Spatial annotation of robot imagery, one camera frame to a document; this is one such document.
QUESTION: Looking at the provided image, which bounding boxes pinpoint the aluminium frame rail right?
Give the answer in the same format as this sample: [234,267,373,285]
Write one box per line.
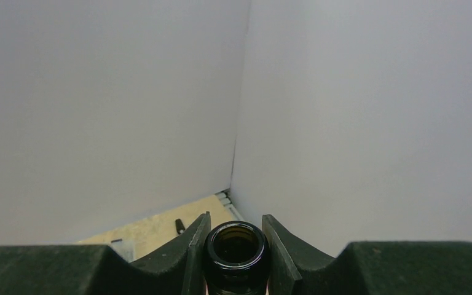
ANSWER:
[215,189,244,221]

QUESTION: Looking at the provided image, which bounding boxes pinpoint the green wine bottle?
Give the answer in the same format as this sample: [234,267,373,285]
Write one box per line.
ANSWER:
[202,221,271,294]

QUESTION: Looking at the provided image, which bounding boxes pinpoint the black handled pliers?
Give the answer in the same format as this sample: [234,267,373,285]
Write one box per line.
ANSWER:
[175,218,186,235]

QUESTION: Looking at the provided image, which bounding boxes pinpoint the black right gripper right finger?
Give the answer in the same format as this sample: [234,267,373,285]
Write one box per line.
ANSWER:
[262,214,472,294]

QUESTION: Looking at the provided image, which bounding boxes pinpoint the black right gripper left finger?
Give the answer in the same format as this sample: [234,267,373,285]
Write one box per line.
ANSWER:
[0,212,211,294]

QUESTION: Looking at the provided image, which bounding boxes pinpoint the clear plastic organizer box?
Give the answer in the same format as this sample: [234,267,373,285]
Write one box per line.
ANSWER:
[109,238,136,263]

